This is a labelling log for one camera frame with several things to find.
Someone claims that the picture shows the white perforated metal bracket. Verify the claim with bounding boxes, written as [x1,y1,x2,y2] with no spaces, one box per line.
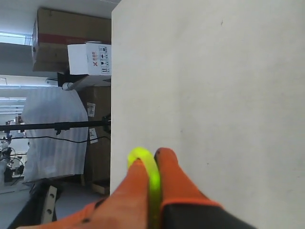
[41,186,57,224]

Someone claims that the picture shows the brown box with labels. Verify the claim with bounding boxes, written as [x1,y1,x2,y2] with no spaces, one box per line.
[78,87,111,183]

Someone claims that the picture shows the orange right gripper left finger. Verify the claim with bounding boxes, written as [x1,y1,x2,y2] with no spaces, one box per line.
[26,159,149,229]

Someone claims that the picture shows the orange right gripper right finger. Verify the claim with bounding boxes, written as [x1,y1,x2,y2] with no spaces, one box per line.
[154,147,253,229]

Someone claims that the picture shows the black horizontal pole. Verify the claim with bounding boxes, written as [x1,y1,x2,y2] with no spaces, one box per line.
[0,114,111,133]

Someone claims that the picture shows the large brown cardboard box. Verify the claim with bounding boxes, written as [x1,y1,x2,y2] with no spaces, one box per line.
[31,8,112,72]

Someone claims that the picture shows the black hanging cable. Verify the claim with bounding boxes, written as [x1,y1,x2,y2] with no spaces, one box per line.
[7,133,112,144]

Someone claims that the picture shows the yellow plastic straw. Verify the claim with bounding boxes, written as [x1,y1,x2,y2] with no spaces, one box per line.
[127,147,162,229]

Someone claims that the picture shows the white pipe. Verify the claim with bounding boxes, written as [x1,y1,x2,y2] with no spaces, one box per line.
[62,79,88,91]

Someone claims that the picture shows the white cardboard box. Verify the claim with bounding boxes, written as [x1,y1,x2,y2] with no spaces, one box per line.
[67,42,112,76]

